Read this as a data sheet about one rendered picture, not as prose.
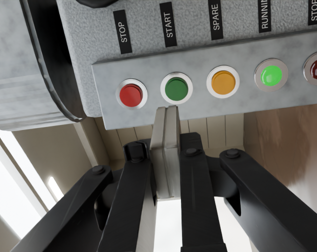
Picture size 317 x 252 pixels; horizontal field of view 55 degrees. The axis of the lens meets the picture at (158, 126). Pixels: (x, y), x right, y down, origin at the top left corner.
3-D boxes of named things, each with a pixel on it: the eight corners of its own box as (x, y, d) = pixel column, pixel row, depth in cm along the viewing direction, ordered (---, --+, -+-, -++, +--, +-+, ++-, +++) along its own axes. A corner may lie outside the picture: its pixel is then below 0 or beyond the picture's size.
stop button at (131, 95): (141, 81, 34) (118, 84, 34) (140, 83, 33) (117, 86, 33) (145, 103, 35) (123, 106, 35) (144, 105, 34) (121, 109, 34)
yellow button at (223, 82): (233, 68, 33) (209, 71, 33) (235, 69, 32) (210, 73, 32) (235, 91, 34) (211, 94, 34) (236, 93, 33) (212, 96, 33)
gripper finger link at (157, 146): (172, 199, 16) (158, 200, 16) (172, 144, 22) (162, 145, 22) (163, 147, 15) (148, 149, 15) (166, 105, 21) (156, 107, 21)
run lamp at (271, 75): (279, 61, 33) (257, 64, 33) (284, 63, 31) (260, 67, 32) (280, 83, 34) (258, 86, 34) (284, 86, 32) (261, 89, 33)
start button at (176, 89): (186, 74, 33) (163, 78, 34) (187, 76, 32) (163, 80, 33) (189, 97, 34) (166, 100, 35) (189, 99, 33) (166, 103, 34)
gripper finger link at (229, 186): (181, 176, 13) (250, 168, 13) (179, 133, 18) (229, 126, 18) (185, 204, 14) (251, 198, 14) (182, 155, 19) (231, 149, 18)
